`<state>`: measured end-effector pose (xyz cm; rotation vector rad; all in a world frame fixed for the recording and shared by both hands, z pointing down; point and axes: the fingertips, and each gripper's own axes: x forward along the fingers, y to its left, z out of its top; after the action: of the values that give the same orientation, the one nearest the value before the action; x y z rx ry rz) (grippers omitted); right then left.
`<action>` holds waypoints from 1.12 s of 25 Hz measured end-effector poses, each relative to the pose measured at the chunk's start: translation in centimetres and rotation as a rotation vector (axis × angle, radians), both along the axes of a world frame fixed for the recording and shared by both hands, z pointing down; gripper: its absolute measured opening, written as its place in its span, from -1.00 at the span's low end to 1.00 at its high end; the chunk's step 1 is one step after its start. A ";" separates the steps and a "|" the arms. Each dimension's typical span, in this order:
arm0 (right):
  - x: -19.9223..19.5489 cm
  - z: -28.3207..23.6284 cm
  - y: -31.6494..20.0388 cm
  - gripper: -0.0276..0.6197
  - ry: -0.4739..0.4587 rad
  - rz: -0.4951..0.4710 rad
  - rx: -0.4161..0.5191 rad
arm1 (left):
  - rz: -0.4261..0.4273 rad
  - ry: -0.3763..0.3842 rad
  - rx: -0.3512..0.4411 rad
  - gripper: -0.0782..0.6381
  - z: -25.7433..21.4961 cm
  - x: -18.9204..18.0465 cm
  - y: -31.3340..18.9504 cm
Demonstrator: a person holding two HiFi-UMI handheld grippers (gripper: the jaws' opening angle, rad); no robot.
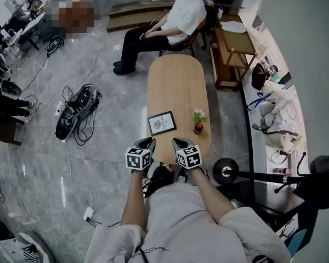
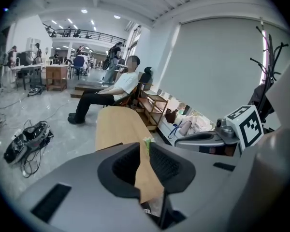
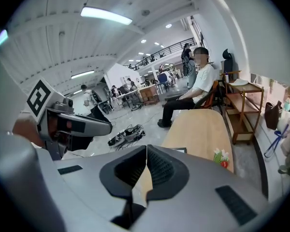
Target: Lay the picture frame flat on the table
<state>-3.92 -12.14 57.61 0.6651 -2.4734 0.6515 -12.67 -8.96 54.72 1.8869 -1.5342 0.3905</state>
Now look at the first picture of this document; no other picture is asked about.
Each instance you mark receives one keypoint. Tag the black and orange chair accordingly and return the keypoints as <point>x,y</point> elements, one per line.
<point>192,37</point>

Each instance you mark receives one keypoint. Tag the person's left forearm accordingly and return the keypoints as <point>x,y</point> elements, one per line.
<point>134,199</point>

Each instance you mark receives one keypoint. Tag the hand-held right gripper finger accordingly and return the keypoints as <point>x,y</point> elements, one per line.
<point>182,143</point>

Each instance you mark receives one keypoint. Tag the white patterned bag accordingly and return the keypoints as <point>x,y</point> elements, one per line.
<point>30,251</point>

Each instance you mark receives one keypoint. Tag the white desk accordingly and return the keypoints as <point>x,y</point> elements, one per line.
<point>30,25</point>

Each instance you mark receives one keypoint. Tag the white plastic bags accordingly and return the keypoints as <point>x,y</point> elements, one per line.
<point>281,111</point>

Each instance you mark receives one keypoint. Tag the dark grey cap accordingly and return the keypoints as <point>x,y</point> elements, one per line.
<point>324,162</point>

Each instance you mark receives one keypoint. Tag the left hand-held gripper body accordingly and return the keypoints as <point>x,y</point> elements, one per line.
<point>138,157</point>

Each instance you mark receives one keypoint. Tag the black coat rack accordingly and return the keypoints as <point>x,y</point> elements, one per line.
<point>226,171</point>

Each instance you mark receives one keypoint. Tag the black open backpack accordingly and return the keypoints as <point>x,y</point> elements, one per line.
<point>67,120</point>

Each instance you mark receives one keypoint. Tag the wooden step platform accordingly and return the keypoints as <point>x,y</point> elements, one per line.
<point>137,12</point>

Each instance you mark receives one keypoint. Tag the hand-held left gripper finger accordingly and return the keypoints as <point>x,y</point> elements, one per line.
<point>145,142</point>

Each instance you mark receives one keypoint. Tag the framed picture card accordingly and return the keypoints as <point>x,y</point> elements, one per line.
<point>162,123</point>

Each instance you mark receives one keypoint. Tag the brown leather bag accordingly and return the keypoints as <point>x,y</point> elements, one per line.
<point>259,75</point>

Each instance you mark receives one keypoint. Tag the white plastic bottle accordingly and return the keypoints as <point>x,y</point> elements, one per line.
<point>220,11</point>

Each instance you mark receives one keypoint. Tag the light wooden table top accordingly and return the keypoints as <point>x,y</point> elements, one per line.
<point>178,86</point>

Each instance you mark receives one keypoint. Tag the white phone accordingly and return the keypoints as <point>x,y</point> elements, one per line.
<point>142,35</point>

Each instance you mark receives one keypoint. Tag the person's right forearm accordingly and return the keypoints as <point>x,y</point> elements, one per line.
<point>208,196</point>

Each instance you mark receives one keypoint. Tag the person's sneaker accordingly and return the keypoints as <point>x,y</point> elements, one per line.
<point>181,176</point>
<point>160,178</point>

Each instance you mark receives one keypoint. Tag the grey open backpack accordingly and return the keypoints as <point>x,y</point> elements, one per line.
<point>83,96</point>

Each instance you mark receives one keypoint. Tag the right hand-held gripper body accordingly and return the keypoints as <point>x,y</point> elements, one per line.
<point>189,157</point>

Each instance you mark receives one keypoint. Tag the black floor bag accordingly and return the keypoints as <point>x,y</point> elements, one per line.
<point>53,44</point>

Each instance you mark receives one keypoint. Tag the small red vase with flowers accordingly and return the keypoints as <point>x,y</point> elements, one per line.
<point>198,126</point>

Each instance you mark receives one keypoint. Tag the white folded cloth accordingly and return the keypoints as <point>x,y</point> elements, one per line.
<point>233,26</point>

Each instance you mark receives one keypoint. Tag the wooden shelf rack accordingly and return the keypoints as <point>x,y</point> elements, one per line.
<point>231,48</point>

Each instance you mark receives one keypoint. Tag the dark wooden desk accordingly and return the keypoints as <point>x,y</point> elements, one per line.
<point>2,125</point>

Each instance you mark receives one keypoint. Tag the dark hanging bag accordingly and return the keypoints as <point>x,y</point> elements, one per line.
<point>318,193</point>

